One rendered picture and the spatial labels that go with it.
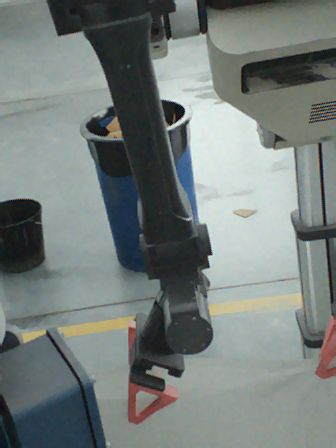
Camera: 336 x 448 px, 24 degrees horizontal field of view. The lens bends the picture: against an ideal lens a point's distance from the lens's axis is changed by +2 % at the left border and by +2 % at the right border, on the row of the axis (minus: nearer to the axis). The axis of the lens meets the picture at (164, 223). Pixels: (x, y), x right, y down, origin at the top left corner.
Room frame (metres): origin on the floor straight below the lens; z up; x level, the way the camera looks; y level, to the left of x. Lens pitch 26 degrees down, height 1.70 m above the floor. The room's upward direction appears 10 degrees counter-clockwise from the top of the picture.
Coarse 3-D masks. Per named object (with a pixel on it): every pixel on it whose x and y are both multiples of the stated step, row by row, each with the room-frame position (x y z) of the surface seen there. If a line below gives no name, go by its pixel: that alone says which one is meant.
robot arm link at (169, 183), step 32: (64, 0) 0.71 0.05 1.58; (128, 0) 0.73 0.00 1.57; (160, 0) 0.71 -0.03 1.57; (64, 32) 0.72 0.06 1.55; (96, 32) 0.71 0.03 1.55; (128, 32) 0.71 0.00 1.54; (128, 64) 0.72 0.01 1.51; (128, 96) 0.74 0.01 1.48; (128, 128) 0.76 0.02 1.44; (160, 128) 0.76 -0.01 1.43; (160, 160) 0.77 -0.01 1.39; (160, 192) 0.79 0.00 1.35; (160, 224) 0.81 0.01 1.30; (192, 224) 0.82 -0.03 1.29; (160, 256) 0.83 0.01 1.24; (192, 256) 0.84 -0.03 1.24
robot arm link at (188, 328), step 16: (208, 240) 0.85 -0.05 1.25; (144, 256) 0.85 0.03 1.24; (160, 272) 0.85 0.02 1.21; (176, 272) 0.84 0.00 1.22; (192, 272) 0.83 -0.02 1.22; (160, 288) 0.82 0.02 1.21; (176, 288) 0.80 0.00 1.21; (192, 288) 0.80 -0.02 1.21; (176, 304) 0.77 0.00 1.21; (192, 304) 0.77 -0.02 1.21; (176, 320) 0.77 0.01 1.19; (192, 320) 0.77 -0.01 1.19; (208, 320) 0.77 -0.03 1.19; (176, 336) 0.77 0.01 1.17; (192, 336) 0.77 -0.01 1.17; (208, 336) 0.77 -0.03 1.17; (192, 352) 0.77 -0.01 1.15
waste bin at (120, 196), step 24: (96, 120) 3.28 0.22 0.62; (168, 120) 3.31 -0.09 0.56; (96, 144) 3.01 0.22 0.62; (120, 144) 2.91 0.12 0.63; (96, 168) 3.09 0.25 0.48; (120, 168) 2.94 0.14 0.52; (192, 168) 3.11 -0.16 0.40; (120, 192) 2.97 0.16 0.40; (192, 192) 3.06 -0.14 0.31; (120, 216) 3.00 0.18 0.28; (120, 240) 3.03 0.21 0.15; (144, 264) 2.97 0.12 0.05
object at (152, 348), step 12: (156, 312) 0.85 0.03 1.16; (144, 324) 0.86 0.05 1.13; (156, 324) 0.84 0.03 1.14; (144, 336) 0.85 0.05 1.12; (156, 336) 0.84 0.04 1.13; (144, 348) 0.84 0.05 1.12; (156, 348) 0.84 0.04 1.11; (168, 348) 0.84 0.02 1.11; (144, 360) 0.81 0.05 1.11; (156, 360) 0.82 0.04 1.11; (168, 360) 0.82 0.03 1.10; (180, 360) 0.83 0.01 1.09; (168, 372) 0.82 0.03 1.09; (180, 372) 0.81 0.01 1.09
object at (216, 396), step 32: (96, 384) 0.89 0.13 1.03; (192, 384) 0.88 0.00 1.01; (224, 384) 0.82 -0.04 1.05; (256, 384) 0.83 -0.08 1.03; (288, 384) 0.84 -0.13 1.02; (320, 384) 0.84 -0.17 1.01; (160, 416) 0.82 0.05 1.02; (192, 416) 0.82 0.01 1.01; (224, 416) 0.82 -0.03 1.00; (256, 416) 0.83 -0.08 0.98; (288, 416) 0.84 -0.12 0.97; (320, 416) 0.84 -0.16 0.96
